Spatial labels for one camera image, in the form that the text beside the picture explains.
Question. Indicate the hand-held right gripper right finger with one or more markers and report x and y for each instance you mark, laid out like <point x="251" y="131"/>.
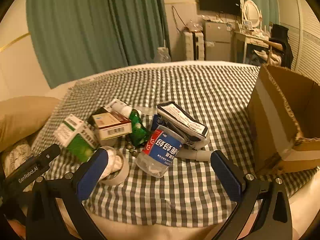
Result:
<point x="226" y="177"/>

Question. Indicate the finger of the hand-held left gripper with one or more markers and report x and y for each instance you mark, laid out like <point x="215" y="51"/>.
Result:
<point x="48" y="153"/>

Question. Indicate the black wall television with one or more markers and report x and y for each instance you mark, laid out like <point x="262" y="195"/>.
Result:
<point x="218" y="1"/>

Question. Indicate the beige pillow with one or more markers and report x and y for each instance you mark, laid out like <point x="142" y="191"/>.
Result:
<point x="22" y="117"/>

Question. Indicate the green medicine box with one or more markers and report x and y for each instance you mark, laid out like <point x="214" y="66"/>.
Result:
<point x="75" y="137"/>

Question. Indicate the white oval mirror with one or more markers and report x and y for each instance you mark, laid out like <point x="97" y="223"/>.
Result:
<point x="251" y="12"/>

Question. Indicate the white louvered wardrobe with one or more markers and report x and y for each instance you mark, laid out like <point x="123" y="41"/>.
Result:
<point x="307" y="30"/>

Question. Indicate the floral bed sheet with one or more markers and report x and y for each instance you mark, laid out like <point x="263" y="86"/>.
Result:
<point x="15" y="152"/>

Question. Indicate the white dressing table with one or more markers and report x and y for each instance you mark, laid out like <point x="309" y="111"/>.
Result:
<point x="247" y="38"/>

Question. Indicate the black and white pouch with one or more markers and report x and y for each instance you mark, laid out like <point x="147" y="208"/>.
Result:
<point x="180" y="117"/>

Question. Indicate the white tube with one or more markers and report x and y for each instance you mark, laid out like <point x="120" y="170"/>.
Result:
<point x="120" y="107"/>

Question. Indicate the red and white box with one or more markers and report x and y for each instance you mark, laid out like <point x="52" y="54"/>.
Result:
<point x="112" y="127"/>

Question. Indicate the grey fridge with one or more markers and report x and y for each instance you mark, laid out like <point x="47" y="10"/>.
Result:
<point x="216" y="40"/>

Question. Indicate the narrow green curtain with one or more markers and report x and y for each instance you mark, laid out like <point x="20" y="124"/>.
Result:
<point x="270" y="2"/>

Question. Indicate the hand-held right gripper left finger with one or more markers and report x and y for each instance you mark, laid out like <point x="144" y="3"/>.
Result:
<point x="91" y="177"/>

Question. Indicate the wide green curtain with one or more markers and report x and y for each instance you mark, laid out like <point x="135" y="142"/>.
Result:
<point x="87" y="30"/>

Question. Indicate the green snack packet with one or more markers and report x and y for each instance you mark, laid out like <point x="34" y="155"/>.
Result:
<point x="137" y="127"/>

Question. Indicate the brown cardboard box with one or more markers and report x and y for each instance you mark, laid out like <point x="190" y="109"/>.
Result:
<point x="270" y="120"/>

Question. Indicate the large clear water bottle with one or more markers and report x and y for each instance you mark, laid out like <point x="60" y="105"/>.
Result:
<point x="163" y="55"/>

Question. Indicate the white tape roll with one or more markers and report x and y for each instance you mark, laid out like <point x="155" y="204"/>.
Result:
<point x="120" y="172"/>

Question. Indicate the grey checked blanket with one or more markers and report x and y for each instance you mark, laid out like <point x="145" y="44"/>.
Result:
<point x="200" y="100"/>

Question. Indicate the white foam boxes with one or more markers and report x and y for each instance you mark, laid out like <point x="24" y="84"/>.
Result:
<point x="192" y="45"/>

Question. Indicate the clear blue label plastic bottle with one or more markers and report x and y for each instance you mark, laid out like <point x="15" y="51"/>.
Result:
<point x="160" y="147"/>

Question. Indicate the black garment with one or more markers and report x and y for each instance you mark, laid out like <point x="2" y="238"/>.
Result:
<point x="280" y="35"/>

